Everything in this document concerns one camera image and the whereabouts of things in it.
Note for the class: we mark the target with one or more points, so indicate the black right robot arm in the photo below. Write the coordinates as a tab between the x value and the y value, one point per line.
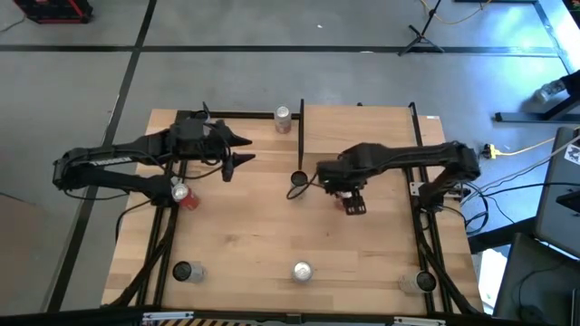
408	156

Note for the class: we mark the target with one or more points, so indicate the wooden shelf black metal frame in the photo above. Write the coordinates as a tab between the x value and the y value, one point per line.
353	129

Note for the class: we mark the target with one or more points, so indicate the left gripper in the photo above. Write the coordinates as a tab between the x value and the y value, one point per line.
195	140

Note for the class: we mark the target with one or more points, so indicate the dark grey box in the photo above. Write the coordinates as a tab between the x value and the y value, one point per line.
534	280

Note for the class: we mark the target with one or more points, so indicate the slim white can teal print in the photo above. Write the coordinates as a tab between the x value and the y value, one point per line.
195	272

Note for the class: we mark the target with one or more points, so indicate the red Fanta soda can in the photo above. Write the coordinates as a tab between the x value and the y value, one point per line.
188	201
341	197

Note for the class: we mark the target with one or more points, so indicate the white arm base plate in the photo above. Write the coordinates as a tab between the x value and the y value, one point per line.
416	188

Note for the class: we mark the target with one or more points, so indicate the slim white can multicolour print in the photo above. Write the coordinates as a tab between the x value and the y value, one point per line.
410	283

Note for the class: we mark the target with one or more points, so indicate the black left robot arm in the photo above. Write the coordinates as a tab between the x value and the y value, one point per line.
113	156

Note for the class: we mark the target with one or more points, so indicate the black desk foot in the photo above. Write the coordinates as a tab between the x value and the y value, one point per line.
498	236
521	117

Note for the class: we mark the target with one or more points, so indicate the black tripod stand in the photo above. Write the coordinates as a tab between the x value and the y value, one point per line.
420	39

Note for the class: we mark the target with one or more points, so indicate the black aluminium table frame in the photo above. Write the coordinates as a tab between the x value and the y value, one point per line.
244	115

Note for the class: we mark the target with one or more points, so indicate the yellow black hazard tape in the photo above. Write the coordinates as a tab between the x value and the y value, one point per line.
195	323

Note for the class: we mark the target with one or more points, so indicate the pink white soda can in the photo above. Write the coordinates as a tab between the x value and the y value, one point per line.
302	271
283	124

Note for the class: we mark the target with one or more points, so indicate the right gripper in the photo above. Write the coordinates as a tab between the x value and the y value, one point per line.
340	176

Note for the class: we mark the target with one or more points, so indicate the white metal bracket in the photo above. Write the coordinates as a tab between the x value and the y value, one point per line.
167	315
419	321

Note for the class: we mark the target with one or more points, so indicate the yellow power plug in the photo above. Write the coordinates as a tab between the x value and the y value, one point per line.
490	151

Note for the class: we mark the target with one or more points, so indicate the slim white can yellow print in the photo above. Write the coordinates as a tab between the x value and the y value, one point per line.
298	178

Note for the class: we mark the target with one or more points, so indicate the red black crate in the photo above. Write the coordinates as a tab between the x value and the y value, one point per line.
50	11

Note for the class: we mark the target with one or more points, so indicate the person's foot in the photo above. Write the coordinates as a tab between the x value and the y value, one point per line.
548	90

